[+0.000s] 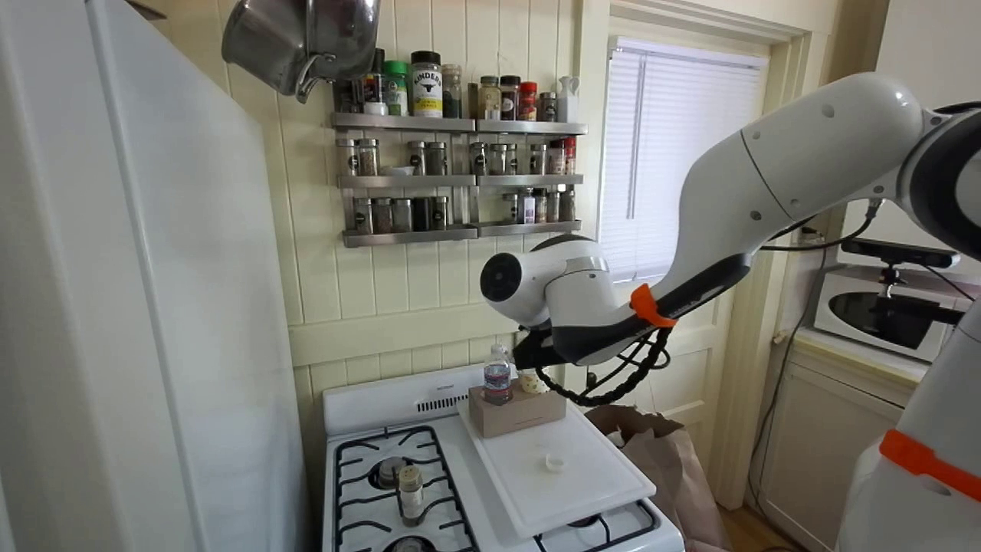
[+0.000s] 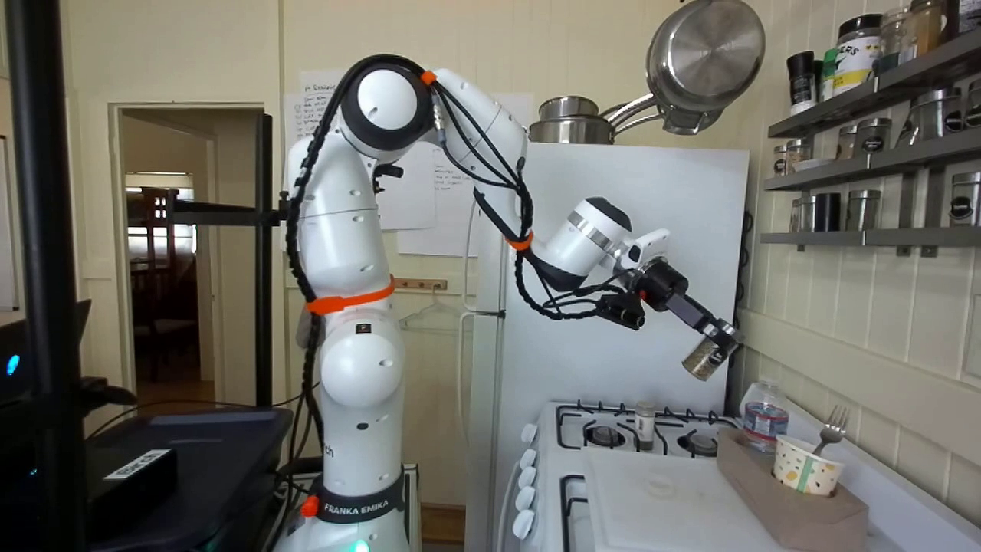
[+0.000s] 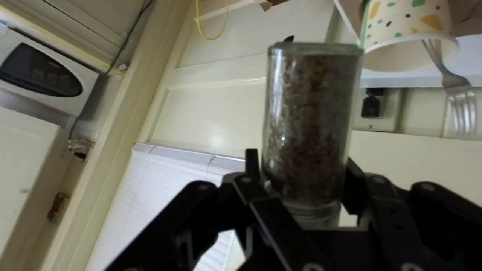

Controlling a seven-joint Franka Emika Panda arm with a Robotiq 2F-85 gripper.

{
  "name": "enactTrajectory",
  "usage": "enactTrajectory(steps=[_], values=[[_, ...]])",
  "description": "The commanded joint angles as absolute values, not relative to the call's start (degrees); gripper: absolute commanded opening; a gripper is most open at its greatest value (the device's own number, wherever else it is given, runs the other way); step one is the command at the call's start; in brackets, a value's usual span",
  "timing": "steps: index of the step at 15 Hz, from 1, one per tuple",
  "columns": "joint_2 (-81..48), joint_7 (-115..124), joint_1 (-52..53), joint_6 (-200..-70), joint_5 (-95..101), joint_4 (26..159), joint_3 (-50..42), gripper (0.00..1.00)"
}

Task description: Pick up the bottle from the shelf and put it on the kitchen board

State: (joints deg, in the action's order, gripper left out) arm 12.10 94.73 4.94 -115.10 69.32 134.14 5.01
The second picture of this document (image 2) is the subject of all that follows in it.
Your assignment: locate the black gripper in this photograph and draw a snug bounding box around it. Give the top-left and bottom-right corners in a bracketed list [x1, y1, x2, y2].
[642, 257, 741, 357]

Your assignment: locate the white cutting board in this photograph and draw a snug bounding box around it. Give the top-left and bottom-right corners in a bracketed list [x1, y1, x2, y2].
[581, 446, 814, 552]

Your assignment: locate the white refrigerator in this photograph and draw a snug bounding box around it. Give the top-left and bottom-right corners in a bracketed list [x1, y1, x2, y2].
[463, 139, 752, 552]

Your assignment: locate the small jar with beige lid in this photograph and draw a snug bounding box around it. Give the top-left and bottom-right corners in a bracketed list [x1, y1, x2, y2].
[628, 405, 660, 446]

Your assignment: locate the small glass spice jar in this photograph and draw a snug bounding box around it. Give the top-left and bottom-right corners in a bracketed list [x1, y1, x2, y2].
[949, 70, 981, 136]
[947, 168, 981, 229]
[843, 187, 882, 233]
[863, 113, 894, 159]
[834, 116, 868, 163]
[772, 136, 805, 176]
[814, 190, 845, 233]
[903, 85, 949, 149]
[791, 195, 819, 233]

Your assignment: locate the dotted paper cup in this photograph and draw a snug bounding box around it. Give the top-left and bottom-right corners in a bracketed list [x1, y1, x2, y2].
[769, 433, 850, 500]

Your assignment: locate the white gas stove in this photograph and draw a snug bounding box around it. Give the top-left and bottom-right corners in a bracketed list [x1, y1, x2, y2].
[492, 396, 981, 552]

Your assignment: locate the dark spice jar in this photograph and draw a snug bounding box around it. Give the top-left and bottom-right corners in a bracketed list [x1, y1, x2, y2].
[785, 51, 819, 116]

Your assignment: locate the hanging steel pan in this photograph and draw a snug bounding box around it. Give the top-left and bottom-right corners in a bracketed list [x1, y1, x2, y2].
[598, 0, 769, 139]

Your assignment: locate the large jar with black lid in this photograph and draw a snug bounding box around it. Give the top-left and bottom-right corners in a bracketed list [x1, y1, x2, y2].
[824, 13, 888, 101]

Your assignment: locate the tall glass spice jar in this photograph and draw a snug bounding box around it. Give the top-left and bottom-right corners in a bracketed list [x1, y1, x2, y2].
[952, 0, 981, 40]
[888, 0, 949, 68]

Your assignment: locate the black table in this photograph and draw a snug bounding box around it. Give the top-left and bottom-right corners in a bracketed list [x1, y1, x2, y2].
[0, 399, 296, 552]

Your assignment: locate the black box with white label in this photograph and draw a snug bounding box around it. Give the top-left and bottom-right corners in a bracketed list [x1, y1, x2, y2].
[82, 443, 184, 516]

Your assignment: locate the thick black pole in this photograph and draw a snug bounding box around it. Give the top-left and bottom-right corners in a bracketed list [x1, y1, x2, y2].
[4, 0, 91, 552]

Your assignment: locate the black monitor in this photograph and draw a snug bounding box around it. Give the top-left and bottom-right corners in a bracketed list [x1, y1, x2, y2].
[0, 295, 95, 418]

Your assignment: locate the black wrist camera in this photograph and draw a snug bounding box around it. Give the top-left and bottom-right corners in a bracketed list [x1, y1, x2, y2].
[594, 290, 650, 336]

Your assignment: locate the metal wall spice rack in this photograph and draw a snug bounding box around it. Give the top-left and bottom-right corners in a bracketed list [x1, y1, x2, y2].
[759, 25, 981, 257]

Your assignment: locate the wooden wall hook rail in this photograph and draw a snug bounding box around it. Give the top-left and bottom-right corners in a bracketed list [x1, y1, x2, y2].
[388, 272, 455, 295]

